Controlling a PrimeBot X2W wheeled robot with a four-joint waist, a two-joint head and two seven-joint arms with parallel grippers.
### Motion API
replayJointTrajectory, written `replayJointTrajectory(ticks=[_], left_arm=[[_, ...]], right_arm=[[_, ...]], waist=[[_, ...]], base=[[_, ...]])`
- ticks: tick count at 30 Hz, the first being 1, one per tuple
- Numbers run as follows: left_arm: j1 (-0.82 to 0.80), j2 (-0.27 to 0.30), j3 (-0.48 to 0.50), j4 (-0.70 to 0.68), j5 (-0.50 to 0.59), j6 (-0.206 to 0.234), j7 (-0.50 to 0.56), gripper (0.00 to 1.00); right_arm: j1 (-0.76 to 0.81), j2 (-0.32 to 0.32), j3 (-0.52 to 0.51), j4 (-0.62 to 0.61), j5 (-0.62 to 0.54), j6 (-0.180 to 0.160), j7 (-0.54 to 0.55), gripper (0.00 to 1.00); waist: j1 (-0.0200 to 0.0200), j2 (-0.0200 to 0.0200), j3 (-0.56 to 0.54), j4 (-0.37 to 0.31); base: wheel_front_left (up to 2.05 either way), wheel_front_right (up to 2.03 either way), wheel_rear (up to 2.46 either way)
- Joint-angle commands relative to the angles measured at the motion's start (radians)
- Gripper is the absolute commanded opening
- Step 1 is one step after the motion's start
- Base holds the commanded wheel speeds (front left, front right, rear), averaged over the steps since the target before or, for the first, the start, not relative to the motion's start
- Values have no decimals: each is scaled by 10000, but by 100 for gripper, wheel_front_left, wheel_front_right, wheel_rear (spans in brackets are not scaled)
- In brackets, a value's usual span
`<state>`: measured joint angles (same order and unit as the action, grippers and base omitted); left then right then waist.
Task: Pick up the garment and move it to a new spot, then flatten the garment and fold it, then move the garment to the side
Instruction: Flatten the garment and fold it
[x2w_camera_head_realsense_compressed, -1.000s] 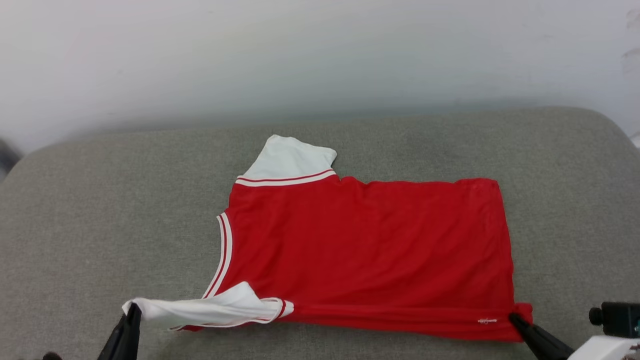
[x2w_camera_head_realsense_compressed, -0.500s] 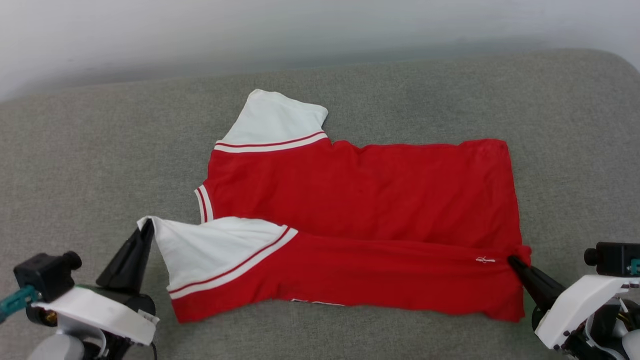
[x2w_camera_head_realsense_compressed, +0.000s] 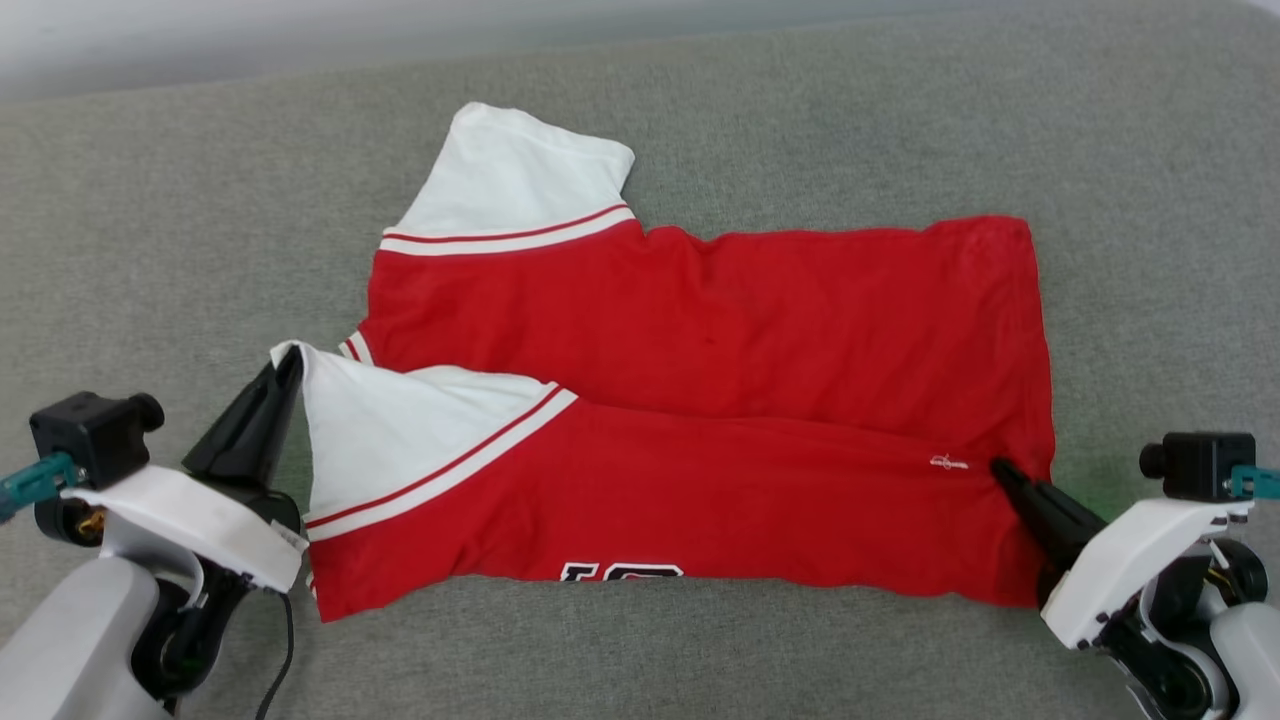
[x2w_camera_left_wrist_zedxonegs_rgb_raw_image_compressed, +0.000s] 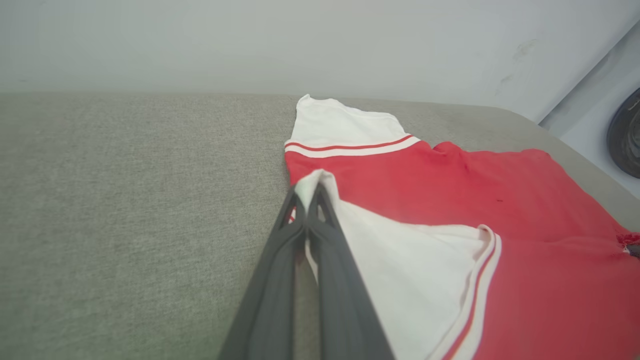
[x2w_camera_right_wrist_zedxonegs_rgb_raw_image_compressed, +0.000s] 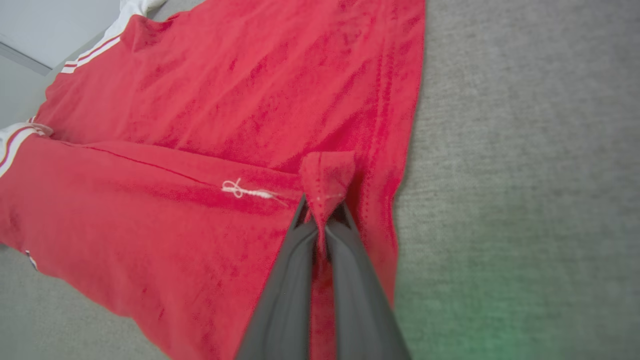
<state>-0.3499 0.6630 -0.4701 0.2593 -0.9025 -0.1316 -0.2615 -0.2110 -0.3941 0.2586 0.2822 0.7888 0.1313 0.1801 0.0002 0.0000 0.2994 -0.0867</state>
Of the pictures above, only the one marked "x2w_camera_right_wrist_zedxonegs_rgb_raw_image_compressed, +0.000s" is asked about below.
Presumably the grey fabric sofa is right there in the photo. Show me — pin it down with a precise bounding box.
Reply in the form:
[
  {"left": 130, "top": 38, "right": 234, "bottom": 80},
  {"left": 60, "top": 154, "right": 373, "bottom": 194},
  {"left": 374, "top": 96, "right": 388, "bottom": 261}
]
[{"left": 0, "top": 0, "right": 640, "bottom": 360}]

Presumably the red and white jersey shirt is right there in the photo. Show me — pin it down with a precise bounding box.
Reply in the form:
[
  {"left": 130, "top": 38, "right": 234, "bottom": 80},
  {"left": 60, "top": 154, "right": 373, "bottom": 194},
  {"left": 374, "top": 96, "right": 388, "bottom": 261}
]
[{"left": 0, "top": 0, "right": 427, "bottom": 360}]

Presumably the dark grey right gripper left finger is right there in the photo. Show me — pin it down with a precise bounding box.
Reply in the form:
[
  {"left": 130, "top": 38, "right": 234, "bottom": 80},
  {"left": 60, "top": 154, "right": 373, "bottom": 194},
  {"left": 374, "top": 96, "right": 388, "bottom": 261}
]
[{"left": 235, "top": 196, "right": 318, "bottom": 360}]

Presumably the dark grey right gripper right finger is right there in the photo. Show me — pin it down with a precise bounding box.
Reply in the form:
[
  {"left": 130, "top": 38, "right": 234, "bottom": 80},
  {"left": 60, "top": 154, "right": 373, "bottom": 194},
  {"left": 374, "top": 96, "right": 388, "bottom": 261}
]
[{"left": 325, "top": 201, "right": 413, "bottom": 360}]

